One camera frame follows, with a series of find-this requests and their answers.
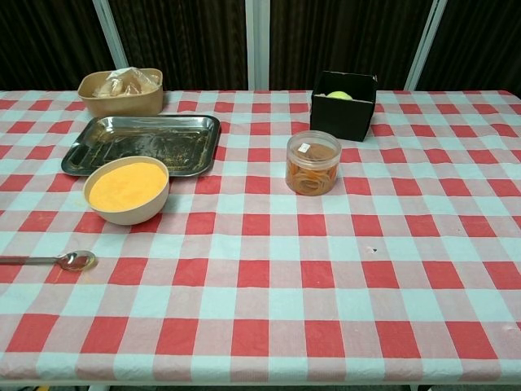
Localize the beige round bowl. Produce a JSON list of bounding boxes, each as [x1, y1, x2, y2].
[[82, 156, 170, 226]]

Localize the white frame post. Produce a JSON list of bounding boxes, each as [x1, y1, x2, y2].
[[92, 0, 130, 71], [405, 0, 448, 91], [245, 0, 272, 91]]

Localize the clear plastic jar rubber bands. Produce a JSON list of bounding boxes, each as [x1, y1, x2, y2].
[[286, 130, 342, 196]]

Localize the clear plastic bag with bread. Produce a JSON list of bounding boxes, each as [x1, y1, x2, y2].
[[92, 67, 162, 98]]

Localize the metal spoon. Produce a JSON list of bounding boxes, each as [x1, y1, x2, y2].
[[0, 249, 99, 273]]

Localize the tan bowl with plastic bag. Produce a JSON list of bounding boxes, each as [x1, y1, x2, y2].
[[77, 68, 164, 118]]

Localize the rectangular stainless steel tray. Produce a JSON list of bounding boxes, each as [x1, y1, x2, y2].
[[60, 115, 222, 178]]

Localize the black cardboard box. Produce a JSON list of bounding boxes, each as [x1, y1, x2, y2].
[[309, 70, 379, 143]]

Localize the red white checkered tablecloth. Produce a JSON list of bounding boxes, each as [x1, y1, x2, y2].
[[0, 89, 521, 386]]

